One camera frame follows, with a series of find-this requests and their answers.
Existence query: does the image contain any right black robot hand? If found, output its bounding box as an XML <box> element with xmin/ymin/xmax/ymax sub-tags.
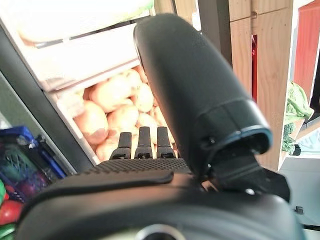
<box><xmin>14</xmin><ymin>12</ymin><xmax>305</xmax><ymax>240</ymax></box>

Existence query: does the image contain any blue plastic basket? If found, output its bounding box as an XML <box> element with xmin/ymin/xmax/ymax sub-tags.
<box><xmin>0</xmin><ymin>125</ymin><xmax>66</xmax><ymax>204</ymax></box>

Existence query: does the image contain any yellow potato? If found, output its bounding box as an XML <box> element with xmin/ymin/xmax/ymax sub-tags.
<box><xmin>73</xmin><ymin>100</ymin><xmax>110</xmax><ymax>145</ymax></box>
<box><xmin>89</xmin><ymin>74</ymin><xmax>134</xmax><ymax>114</ymax></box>
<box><xmin>121</xmin><ymin>69</ymin><xmax>144</xmax><ymax>89</ymax></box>
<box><xmin>134</xmin><ymin>83</ymin><xmax>155</xmax><ymax>114</ymax></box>
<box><xmin>136</xmin><ymin>112</ymin><xmax>159</xmax><ymax>133</ymax></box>
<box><xmin>106</xmin><ymin>105</ymin><xmax>140</xmax><ymax>130</ymax></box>
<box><xmin>95</xmin><ymin>139</ymin><xmax>121</xmax><ymax>161</ymax></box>

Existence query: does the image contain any wooden shelf upright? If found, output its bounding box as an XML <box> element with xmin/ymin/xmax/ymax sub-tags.
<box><xmin>227</xmin><ymin>0</ymin><xmax>294</xmax><ymax>172</ymax></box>

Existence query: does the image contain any white plastic crate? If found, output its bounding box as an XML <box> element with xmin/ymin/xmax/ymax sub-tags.
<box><xmin>41</xmin><ymin>58</ymin><xmax>181</xmax><ymax>167</ymax></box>
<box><xmin>0</xmin><ymin>0</ymin><xmax>156</xmax><ymax>88</ymax></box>

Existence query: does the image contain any green leafy lettuce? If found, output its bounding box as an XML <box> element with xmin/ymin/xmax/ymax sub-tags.
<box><xmin>284</xmin><ymin>80</ymin><xmax>314</xmax><ymax>124</ymax></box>

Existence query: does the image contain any dark green broccoli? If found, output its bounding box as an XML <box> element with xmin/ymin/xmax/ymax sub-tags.
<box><xmin>281</xmin><ymin>121</ymin><xmax>300</xmax><ymax>152</ymax></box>

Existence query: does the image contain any red panel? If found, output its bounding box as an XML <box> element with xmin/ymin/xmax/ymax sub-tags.
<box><xmin>292</xmin><ymin>1</ymin><xmax>320</xmax><ymax>100</ymax></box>

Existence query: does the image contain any purple eggplant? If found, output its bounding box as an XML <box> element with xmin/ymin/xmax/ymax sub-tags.
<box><xmin>14</xmin><ymin>172</ymin><xmax>50</xmax><ymax>201</ymax></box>

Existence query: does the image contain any green vegetable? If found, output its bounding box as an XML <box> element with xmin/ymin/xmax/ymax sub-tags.
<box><xmin>0</xmin><ymin>149</ymin><xmax>33</xmax><ymax>181</ymax></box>

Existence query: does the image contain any red tomato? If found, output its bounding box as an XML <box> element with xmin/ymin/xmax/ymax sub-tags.
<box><xmin>0</xmin><ymin>199</ymin><xmax>25</xmax><ymax>226</ymax></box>

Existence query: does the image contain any black metal post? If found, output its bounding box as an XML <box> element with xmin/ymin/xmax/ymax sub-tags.
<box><xmin>0</xmin><ymin>23</ymin><xmax>97</xmax><ymax>173</ymax></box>
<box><xmin>191</xmin><ymin>0</ymin><xmax>234</xmax><ymax>70</ymax></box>

